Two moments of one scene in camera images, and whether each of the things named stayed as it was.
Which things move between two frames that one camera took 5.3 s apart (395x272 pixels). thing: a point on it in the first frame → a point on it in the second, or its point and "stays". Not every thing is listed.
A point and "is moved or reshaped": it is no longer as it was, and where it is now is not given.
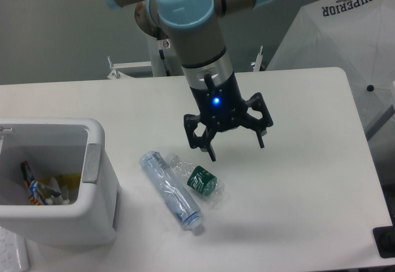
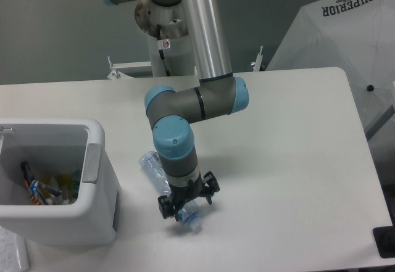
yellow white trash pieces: x=60 y=190 stays
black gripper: x=223 y=106 → x=180 y=195
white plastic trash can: x=54 y=147 stays
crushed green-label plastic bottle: x=202 y=182 is moved or reshaped
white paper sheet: x=13 y=252 stays
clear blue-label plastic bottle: x=186 y=212 stays
